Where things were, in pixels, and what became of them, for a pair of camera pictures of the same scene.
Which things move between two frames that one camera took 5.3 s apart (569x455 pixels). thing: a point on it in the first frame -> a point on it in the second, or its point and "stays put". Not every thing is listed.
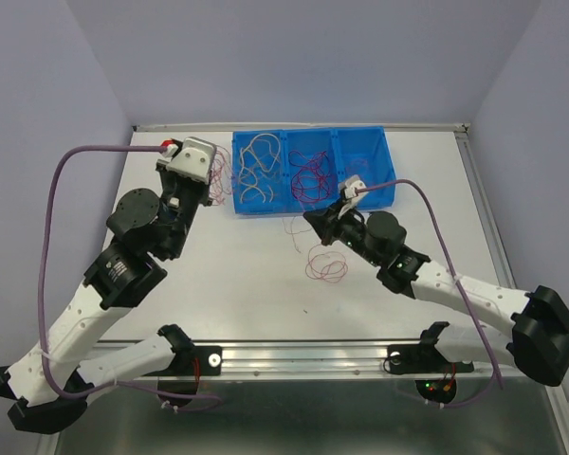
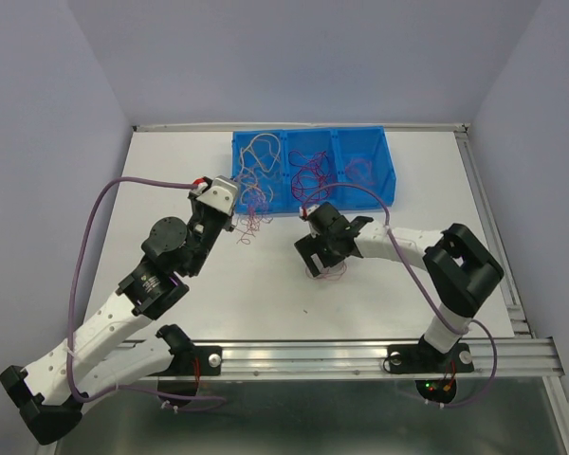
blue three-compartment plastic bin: x=298 y=171 stays put
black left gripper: x=168 y=175 -> x=197 y=204
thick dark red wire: x=310 y=182 stays put
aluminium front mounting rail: x=335 y=359 stays put
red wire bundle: x=220 y=175 -> x=253 y=194
